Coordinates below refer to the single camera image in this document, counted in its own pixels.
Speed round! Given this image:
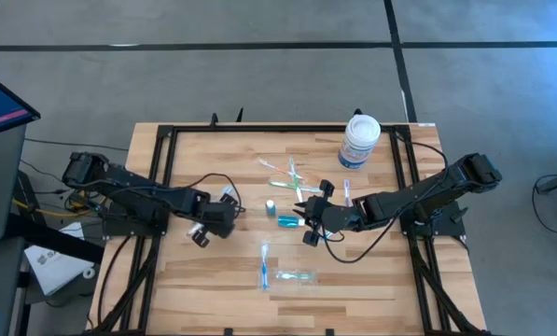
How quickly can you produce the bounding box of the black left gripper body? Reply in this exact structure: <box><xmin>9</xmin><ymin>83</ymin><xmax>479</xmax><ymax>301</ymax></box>
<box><xmin>191</xmin><ymin>191</ymin><xmax>240</xmax><ymax>249</ymax></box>

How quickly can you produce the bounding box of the white printed booklet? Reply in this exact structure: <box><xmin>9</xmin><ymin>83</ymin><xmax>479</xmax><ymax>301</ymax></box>
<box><xmin>23</xmin><ymin>221</ymin><xmax>97</xmax><ymax>297</ymax></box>

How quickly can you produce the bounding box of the black looped floor cable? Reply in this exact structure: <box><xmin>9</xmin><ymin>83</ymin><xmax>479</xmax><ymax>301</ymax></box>
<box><xmin>532</xmin><ymin>173</ymin><xmax>557</xmax><ymax>238</ymax></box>

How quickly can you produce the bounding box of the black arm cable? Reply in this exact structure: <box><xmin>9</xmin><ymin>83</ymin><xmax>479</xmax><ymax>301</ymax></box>
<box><xmin>187</xmin><ymin>172</ymin><xmax>246</xmax><ymax>216</ymax></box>
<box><xmin>322</xmin><ymin>138</ymin><xmax>450</xmax><ymax>265</ymax></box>

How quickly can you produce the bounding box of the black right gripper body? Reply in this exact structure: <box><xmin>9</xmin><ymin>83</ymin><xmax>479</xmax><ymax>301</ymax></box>
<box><xmin>302</xmin><ymin>179</ymin><xmax>356</xmax><ymax>246</ymax></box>

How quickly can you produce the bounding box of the black slanted stand leg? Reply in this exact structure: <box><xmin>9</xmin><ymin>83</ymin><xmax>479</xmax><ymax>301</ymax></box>
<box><xmin>7</xmin><ymin>212</ymin><xmax>105</xmax><ymax>265</ymax></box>

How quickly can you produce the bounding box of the yellow cable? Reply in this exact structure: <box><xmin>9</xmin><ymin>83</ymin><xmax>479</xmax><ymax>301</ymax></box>
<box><xmin>11</xmin><ymin>198</ymin><xmax>95</xmax><ymax>219</ymax></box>

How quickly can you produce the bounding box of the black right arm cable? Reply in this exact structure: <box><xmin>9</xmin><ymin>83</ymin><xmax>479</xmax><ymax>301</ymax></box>
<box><xmin>322</xmin><ymin>138</ymin><xmax>450</xmax><ymax>265</ymax></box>

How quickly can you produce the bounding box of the white wipes canister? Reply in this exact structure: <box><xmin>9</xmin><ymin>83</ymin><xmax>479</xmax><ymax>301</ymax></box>
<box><xmin>337</xmin><ymin>114</ymin><xmax>383</xmax><ymax>170</ymax></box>

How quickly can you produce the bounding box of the black aluminium table frame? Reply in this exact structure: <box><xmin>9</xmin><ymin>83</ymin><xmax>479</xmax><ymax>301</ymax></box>
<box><xmin>89</xmin><ymin>111</ymin><xmax>489</xmax><ymax>336</ymax></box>

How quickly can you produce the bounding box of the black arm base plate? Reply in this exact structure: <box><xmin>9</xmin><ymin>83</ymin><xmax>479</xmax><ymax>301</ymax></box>
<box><xmin>397</xmin><ymin>199</ymin><xmax>466</xmax><ymax>238</ymax></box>
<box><xmin>101</xmin><ymin>198</ymin><xmax>171</xmax><ymax>238</ymax></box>

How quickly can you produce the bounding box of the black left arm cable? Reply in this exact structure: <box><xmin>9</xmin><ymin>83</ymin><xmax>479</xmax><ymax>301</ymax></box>
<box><xmin>187</xmin><ymin>172</ymin><xmax>246</xmax><ymax>216</ymax></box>

